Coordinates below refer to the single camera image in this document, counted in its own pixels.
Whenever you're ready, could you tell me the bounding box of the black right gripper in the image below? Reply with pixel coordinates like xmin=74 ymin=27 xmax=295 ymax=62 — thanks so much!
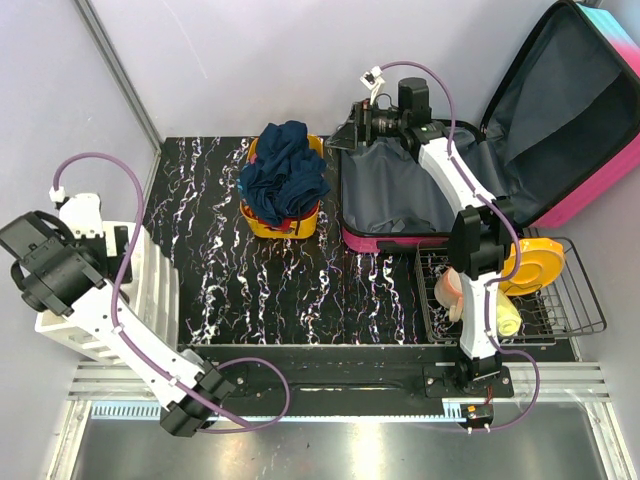
xmin=323 ymin=100 xmax=406 ymax=152

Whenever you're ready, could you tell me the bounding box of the navy blue garment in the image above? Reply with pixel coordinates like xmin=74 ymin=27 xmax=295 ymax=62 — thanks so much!
xmin=239 ymin=120 xmax=330 ymax=227

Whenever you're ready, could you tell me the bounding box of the orange plastic basket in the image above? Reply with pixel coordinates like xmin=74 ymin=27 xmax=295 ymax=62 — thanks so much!
xmin=240 ymin=135 xmax=324 ymax=240

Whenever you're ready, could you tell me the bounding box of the teal and pink kids suitcase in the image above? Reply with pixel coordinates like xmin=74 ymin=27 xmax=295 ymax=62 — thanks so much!
xmin=339 ymin=1 xmax=639 ymax=253

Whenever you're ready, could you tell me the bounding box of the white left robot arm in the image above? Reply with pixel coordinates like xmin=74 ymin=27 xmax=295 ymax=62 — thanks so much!
xmin=1 ymin=211 xmax=234 ymax=438

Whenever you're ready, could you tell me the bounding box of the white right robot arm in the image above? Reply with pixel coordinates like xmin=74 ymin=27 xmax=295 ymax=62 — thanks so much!
xmin=327 ymin=69 xmax=520 ymax=397

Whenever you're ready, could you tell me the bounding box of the white compartment organizer box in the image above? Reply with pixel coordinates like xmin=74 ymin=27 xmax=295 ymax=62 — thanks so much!
xmin=35 ymin=230 xmax=180 ymax=365

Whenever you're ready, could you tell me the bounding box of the black marble pattern mat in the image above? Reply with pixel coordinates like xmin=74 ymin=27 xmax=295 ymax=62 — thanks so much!
xmin=145 ymin=137 xmax=427 ymax=346

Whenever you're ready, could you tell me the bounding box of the pink plastic cup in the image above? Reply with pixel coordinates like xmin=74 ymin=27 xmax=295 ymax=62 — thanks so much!
xmin=434 ymin=267 xmax=464 ymax=322

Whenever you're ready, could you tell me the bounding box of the yellow-green plastic cup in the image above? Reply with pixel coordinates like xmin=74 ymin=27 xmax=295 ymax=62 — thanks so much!
xmin=496 ymin=290 xmax=522 ymax=337

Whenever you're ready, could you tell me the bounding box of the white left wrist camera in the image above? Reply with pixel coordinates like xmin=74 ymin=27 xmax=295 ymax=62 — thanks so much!
xmin=49 ymin=186 xmax=104 ymax=239

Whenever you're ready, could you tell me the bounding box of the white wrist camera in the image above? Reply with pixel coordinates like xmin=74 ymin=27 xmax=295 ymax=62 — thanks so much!
xmin=360 ymin=66 xmax=385 ymax=104
xmin=49 ymin=186 xmax=104 ymax=239

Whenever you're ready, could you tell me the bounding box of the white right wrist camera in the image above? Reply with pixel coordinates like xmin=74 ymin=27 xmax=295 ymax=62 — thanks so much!
xmin=360 ymin=66 xmax=385 ymax=104

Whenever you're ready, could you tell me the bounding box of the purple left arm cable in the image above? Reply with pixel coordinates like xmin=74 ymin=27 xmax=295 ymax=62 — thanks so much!
xmin=52 ymin=152 xmax=292 ymax=432

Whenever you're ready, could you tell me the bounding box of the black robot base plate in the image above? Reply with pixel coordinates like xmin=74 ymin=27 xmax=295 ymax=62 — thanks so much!
xmin=190 ymin=344 xmax=487 ymax=398

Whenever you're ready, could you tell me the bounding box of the black wire dish rack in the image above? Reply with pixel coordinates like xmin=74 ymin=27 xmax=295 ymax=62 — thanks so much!
xmin=415 ymin=237 xmax=607 ymax=346

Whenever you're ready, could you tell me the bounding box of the aluminium slotted rail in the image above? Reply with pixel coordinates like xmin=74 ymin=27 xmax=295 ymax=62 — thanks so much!
xmin=67 ymin=362 xmax=611 ymax=424

